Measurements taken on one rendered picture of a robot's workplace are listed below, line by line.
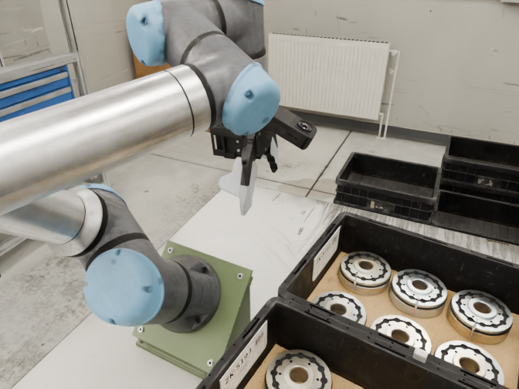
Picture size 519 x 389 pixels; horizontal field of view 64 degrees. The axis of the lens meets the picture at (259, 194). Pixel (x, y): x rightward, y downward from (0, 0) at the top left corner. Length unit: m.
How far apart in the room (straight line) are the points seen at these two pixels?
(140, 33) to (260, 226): 0.82
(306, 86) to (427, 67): 0.97
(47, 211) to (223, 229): 0.68
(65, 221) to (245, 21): 0.39
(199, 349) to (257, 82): 0.56
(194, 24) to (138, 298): 0.39
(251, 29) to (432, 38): 3.00
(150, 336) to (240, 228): 0.47
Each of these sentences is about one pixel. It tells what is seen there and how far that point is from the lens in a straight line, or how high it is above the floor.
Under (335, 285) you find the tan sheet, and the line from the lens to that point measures 0.88.
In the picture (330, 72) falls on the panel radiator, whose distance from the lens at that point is 3.61.
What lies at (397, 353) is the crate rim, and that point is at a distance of 0.66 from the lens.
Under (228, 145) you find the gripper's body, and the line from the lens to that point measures 0.68.
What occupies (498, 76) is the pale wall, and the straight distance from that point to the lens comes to 3.60.
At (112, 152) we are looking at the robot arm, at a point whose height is 1.26.
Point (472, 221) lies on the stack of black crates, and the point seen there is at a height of 0.38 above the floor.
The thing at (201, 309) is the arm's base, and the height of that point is 0.85.
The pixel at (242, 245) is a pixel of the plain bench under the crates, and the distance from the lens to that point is 1.18.
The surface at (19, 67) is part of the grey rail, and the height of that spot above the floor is 0.93.
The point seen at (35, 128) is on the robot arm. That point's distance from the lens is 0.41.
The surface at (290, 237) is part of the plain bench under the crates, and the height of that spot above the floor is 0.70.
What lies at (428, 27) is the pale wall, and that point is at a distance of 3.54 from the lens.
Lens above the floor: 1.43
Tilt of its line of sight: 31 degrees down
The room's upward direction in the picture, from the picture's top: straight up
